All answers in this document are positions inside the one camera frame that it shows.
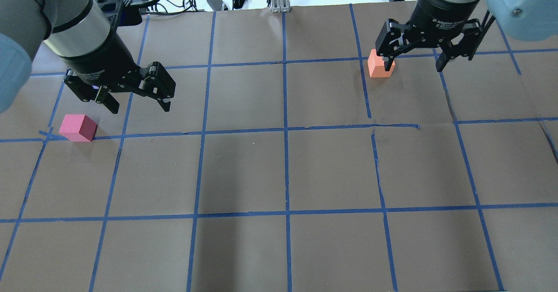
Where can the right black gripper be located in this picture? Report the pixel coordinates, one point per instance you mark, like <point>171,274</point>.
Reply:
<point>437,14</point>

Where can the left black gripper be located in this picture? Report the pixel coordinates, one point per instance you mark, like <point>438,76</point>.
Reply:
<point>101,62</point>

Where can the orange foam block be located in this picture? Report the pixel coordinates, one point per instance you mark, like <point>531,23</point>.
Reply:
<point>376,67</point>

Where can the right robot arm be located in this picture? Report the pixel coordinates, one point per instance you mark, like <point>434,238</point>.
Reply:
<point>523,20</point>

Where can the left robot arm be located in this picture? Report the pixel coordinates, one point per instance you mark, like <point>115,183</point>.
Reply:
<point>83,33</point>

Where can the pink foam block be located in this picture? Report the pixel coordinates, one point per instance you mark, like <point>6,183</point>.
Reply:
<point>78,128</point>

